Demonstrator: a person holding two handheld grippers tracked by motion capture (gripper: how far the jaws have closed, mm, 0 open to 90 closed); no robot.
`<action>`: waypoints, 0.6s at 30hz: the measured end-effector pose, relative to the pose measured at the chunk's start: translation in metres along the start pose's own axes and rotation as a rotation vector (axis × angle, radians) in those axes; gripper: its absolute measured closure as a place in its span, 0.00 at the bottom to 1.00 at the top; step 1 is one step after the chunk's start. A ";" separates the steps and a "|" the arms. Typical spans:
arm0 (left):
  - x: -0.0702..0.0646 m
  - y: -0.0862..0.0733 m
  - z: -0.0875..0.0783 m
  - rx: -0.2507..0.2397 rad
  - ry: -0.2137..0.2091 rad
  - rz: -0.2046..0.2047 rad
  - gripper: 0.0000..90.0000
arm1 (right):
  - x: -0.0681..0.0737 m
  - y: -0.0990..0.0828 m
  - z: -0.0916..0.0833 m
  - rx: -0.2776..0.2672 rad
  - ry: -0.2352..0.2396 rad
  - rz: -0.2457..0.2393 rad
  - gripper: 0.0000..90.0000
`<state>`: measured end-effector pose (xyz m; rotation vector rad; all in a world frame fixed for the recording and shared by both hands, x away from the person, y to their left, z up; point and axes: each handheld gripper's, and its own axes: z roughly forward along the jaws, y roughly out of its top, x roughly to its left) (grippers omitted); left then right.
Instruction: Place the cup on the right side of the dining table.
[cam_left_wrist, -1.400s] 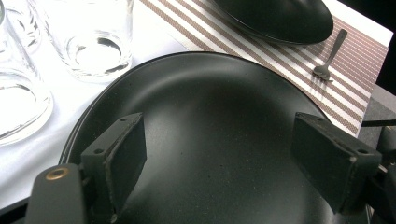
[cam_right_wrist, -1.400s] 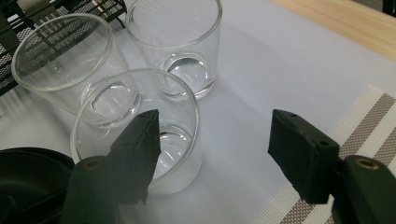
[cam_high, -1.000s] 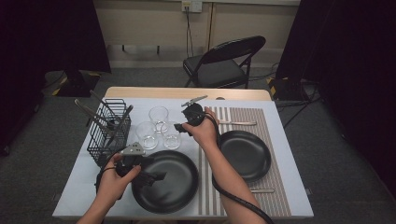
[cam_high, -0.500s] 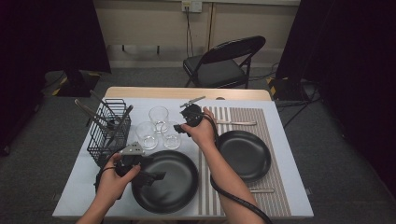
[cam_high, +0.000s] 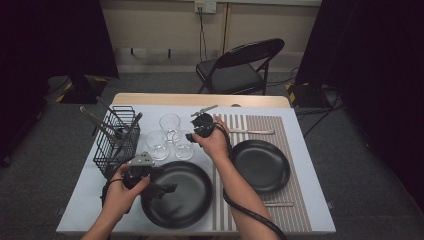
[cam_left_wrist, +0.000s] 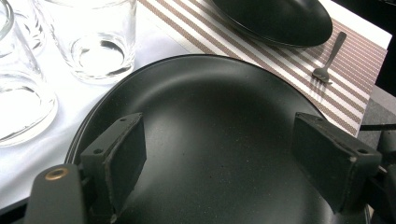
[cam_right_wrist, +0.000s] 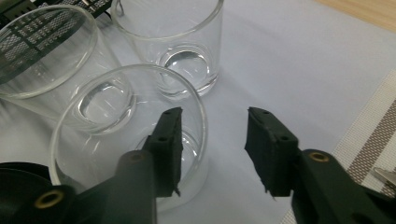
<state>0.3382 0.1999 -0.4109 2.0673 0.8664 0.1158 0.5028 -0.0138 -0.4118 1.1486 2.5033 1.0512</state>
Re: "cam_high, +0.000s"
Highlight black stand base yellow stripes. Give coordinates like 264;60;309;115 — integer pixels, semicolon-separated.
56;73;109;105
285;81;333;109

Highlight black socket cable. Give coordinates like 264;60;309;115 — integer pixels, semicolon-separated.
198;7;209;63

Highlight black floor cable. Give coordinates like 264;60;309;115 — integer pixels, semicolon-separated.
294;104;344;116
301;94;344;138

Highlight black round plate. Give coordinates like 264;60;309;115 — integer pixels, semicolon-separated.
140;160;214;230
230;139;291;196

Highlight striped woven placemat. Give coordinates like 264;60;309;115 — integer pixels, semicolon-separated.
212;113;313;233

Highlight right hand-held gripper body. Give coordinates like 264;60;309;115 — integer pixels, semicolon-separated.
190;104;219;139

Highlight black wire cutlery basket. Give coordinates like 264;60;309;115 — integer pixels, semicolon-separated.
92;105;142;181

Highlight metal table knife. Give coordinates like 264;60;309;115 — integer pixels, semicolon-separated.
229;128;276;136

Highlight left hand-held gripper cable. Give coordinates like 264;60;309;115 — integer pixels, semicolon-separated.
100;162;129;208

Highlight clear glass cup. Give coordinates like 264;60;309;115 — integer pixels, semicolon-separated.
158;113;182;143
145;129;171;162
172;129;195;160

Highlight hand-held gripper cable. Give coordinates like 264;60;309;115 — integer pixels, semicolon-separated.
211;121;288;240
100;162;129;208

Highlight black folding chair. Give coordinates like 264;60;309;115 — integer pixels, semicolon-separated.
195;38;286;97

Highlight metal cutlery piece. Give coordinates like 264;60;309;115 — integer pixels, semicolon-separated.
79;105;118;144
95;96;129;136
113;112;144;159

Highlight black curtain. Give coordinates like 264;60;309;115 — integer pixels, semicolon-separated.
0;0;120;166
294;0;424;213

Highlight person's left hand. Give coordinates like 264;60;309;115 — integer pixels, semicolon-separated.
101;163;151;218

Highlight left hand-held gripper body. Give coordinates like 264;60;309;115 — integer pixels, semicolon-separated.
121;151;156;191

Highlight silver utensil handle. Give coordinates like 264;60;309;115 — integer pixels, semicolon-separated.
264;201;295;208

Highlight right hand-held gripper cable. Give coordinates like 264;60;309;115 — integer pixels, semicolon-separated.
211;121;288;240

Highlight person's right hand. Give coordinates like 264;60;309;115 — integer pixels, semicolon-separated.
192;115;231;161

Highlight white wall socket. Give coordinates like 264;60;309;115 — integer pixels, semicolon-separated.
194;0;218;15

